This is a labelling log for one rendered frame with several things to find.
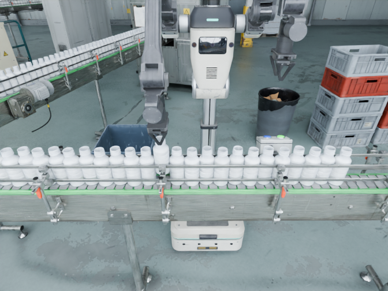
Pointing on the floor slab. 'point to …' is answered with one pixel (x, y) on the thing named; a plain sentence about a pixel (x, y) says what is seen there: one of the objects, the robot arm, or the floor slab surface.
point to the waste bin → (275, 111)
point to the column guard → (243, 37)
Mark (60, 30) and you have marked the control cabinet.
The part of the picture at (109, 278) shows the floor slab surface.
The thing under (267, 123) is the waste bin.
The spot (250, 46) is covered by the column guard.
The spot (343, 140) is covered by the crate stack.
